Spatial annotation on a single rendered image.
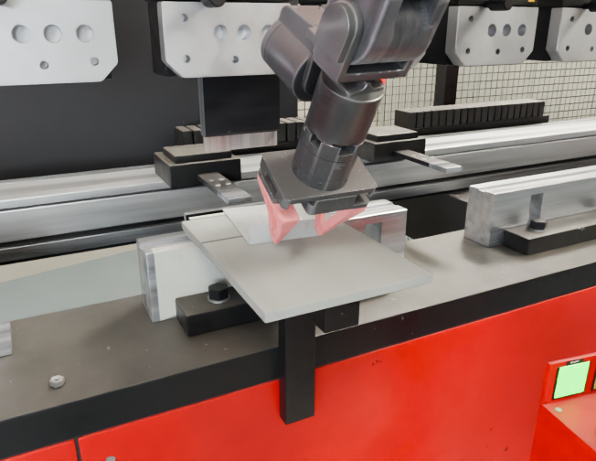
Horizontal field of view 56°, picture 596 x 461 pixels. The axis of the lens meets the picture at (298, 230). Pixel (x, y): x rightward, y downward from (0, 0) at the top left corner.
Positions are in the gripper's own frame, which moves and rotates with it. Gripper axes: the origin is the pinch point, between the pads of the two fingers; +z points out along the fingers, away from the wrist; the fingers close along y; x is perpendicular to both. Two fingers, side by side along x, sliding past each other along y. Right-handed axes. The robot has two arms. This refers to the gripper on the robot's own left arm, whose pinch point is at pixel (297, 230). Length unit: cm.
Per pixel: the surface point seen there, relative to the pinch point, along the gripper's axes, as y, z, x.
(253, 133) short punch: -1.3, 0.8, -17.0
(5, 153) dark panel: 28, 35, -56
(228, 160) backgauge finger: -4.5, 17.2, -29.1
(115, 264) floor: -13, 211, -154
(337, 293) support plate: 1.9, -4.4, 11.0
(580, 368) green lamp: -32.8, 9.2, 21.9
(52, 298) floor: 21, 197, -131
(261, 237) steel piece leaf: 3.1, 2.5, -1.7
